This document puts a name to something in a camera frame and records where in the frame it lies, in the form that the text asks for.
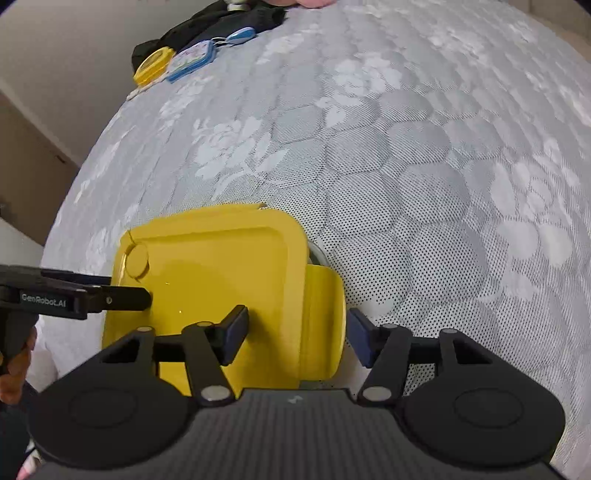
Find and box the yellow plastic container lid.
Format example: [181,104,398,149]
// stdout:
[102,204,346,392]

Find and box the person left hand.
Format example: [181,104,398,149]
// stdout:
[0,327,37,405]

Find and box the clear glass divided container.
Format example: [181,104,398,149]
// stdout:
[308,241,329,267]

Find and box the small yellow lidded container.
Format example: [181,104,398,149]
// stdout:
[133,47,176,87]

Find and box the black clothing pile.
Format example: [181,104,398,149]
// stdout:
[131,1,286,72]

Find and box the small blue pouch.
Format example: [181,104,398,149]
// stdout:
[219,27,256,46]

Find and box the pink plush toy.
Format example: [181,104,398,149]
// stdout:
[264,0,335,9]

